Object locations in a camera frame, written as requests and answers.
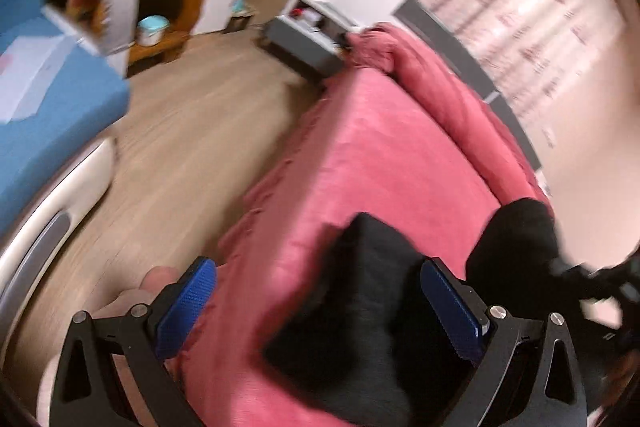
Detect black pants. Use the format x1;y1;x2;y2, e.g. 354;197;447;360
264;198;559;426

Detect pink bed sheet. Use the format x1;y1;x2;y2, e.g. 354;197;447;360
177;69;499;426

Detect blue mattress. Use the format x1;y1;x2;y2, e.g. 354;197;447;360
1;0;130;234

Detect red rolled duvet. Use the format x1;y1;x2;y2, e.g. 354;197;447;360
346;23;549;205

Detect grey headboard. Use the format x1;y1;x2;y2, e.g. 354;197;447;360
394;0;541;172

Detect light blue lidded bucket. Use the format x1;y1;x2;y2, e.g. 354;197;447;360
137;15;169;48

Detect grey office chair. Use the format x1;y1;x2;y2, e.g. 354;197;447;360
41;0;140;58

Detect white nightstand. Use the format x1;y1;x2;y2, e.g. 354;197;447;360
262;0;406;77

